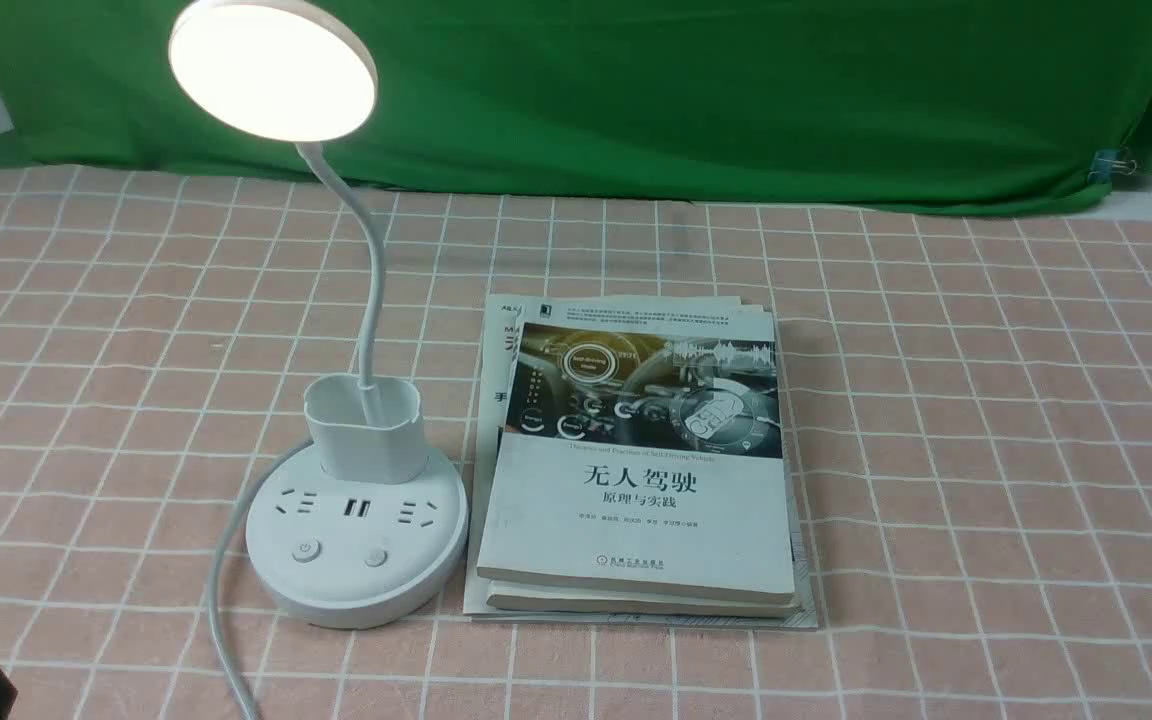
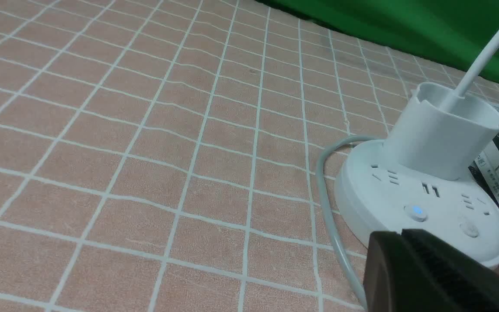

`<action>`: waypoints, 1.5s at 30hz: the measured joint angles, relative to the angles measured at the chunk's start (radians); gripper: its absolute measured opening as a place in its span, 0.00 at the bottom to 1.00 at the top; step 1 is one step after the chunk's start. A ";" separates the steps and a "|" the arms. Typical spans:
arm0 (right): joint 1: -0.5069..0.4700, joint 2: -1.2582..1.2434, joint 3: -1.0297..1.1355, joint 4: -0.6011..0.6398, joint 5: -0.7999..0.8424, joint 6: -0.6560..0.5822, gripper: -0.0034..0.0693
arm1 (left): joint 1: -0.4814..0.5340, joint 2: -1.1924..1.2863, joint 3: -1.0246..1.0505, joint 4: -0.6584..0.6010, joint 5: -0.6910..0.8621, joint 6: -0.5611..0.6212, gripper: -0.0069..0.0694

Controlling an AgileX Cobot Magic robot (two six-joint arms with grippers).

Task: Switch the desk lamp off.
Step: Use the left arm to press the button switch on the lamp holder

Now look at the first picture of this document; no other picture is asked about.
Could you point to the white desk lamp with sockets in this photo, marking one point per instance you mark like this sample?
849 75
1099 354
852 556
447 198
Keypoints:
366 520

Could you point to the bottom book in stack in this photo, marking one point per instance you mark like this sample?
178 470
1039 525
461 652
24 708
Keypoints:
542 606

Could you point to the top white self-driving book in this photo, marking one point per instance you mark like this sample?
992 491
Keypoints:
636 500

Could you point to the pink checkered tablecloth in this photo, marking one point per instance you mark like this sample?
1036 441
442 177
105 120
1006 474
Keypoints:
969 431

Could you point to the green backdrop cloth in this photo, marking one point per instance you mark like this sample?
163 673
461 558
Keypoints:
991 108

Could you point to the blue binder clip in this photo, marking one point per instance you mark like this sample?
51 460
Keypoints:
1110 163

